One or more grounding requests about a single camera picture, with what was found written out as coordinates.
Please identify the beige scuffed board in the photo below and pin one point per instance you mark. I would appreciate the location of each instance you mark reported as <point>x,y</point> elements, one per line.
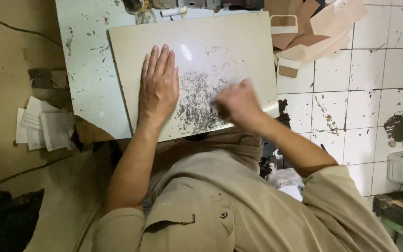
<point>219,56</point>

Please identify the green framed wooden bench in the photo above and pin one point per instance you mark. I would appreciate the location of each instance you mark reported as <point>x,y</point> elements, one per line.
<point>402,217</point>

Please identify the person's right fingers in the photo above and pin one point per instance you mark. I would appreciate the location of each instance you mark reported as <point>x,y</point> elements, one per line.
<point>220,105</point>

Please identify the heap of brown card cutouts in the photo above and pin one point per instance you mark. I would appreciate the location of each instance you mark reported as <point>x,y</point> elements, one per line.
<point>313,33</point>

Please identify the pile of white paper sheets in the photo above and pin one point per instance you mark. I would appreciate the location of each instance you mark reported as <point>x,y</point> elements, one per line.
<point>44,124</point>

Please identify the black machine part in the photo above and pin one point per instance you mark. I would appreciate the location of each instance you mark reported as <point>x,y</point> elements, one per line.
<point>275,154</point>

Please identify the clear plastic bag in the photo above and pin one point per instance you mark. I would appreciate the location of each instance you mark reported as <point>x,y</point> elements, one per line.
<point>285,180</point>

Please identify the dark metal machine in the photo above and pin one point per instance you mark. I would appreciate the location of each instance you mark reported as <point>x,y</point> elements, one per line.
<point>194,3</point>

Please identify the black cloth heap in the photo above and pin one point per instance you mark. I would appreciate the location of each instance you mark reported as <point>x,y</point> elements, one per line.
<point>7,224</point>

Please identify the person's left hand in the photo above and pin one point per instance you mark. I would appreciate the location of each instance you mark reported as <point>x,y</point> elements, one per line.
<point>157,91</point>

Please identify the person's right hand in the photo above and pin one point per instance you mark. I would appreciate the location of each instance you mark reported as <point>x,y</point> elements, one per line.
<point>240,105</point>

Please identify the beige work shirt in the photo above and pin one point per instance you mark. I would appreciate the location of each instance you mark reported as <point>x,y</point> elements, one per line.
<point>243,210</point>

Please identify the white cylinder roll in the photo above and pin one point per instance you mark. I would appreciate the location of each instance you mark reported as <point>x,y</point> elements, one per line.
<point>172,12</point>

